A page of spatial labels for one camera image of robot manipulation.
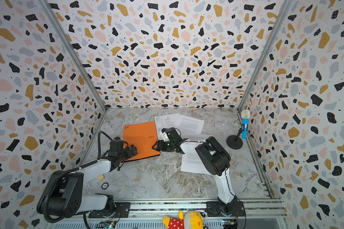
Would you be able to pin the small wooden block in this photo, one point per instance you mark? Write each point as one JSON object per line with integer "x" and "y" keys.
{"x": 100, "y": 178}

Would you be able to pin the orange black binder folder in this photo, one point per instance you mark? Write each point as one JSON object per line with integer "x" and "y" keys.
{"x": 143, "y": 136}

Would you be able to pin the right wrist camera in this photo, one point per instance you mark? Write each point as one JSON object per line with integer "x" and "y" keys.
{"x": 164, "y": 135}

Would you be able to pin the text paper sheet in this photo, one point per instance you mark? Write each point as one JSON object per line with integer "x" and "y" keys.
{"x": 191, "y": 161}
{"x": 189, "y": 125}

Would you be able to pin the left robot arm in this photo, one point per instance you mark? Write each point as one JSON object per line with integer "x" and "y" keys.
{"x": 63, "y": 196}

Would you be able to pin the black microphone stand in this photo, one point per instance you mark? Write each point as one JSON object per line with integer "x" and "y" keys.
{"x": 234, "y": 141}

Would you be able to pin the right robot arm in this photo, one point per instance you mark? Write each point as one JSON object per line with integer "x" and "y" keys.
{"x": 216, "y": 162}

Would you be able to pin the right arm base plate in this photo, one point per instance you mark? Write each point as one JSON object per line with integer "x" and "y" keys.
{"x": 220, "y": 209}

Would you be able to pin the yellow red plush toy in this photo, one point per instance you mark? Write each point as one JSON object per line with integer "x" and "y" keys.
{"x": 188, "y": 220}

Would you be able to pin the text paper sheet front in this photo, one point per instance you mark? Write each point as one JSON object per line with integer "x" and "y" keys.
{"x": 191, "y": 161}

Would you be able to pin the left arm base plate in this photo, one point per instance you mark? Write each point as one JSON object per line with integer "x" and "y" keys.
{"x": 119, "y": 210}

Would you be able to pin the text paper sheet back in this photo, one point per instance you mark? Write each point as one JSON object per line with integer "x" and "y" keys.
{"x": 189, "y": 125}

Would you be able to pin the aluminium mounting rail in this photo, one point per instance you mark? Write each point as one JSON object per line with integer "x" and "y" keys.
{"x": 148, "y": 214}

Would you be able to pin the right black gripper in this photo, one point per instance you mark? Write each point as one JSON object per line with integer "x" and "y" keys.
{"x": 163, "y": 145}

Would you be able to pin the blue toy microphone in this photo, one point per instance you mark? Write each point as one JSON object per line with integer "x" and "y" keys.
{"x": 245, "y": 115}

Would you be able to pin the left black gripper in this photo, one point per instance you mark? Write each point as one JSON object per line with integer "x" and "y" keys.
{"x": 129, "y": 154}

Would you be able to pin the paper sheet with diagram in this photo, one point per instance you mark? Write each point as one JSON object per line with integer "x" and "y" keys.
{"x": 165, "y": 121}

